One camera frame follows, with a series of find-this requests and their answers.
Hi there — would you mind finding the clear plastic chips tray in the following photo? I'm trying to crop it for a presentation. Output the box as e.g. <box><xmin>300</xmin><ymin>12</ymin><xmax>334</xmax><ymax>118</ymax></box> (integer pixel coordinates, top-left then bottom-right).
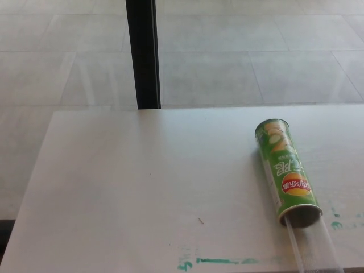
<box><xmin>283</xmin><ymin>213</ymin><xmax>341</xmax><ymax>273</ymax></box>

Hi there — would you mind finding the green Lay's chips can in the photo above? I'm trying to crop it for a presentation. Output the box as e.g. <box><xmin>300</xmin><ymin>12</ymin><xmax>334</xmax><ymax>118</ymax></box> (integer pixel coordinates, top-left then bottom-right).
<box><xmin>254</xmin><ymin>118</ymin><xmax>324</xmax><ymax>228</ymax></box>

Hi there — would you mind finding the black vertical window frame post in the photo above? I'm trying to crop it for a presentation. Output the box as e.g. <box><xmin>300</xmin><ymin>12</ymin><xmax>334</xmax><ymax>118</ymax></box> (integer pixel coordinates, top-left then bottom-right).
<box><xmin>125</xmin><ymin>0</ymin><xmax>162</xmax><ymax>110</ymax></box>

